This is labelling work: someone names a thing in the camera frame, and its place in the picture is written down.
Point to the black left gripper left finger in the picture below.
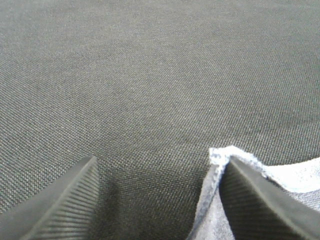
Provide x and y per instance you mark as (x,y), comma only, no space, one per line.
(64,210)

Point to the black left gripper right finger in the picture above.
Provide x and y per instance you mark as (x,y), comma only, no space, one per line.
(256,209)

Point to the grey microfibre towel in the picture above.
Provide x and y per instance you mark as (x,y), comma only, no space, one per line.
(301,181)

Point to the black felt table mat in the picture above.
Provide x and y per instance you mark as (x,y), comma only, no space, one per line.
(148,86)

